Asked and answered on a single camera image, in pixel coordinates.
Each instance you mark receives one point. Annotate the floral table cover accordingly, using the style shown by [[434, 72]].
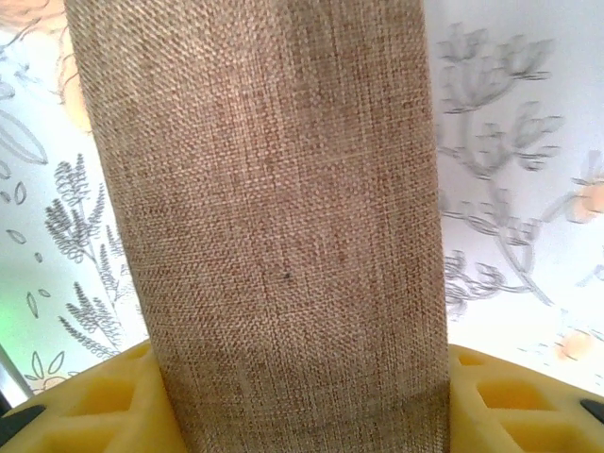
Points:
[[509, 189]]

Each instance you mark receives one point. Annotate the tan fabric pencil case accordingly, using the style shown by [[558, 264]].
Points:
[[264, 212]]

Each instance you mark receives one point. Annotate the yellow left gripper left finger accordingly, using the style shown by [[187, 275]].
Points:
[[85, 424]]

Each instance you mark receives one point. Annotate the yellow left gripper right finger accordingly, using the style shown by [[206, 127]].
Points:
[[528, 424]]

